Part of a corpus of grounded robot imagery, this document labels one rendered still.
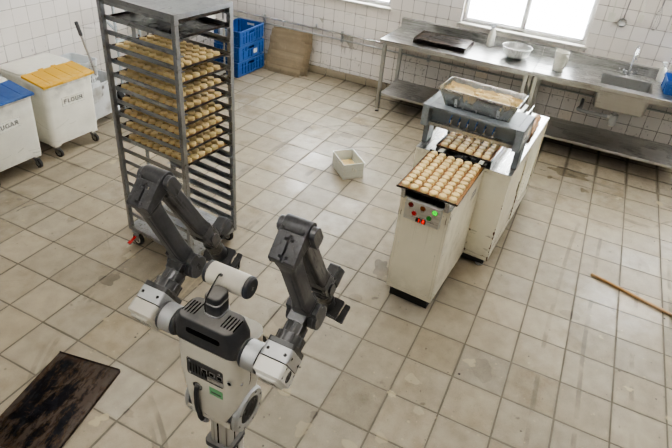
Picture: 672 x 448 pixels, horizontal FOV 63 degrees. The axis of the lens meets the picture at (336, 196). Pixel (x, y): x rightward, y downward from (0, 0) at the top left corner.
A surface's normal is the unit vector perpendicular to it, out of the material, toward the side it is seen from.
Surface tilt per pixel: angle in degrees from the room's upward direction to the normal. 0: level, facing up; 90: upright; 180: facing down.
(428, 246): 90
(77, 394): 0
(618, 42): 90
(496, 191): 90
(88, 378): 0
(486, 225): 90
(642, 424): 0
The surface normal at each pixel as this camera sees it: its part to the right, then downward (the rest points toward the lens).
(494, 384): 0.08, -0.84
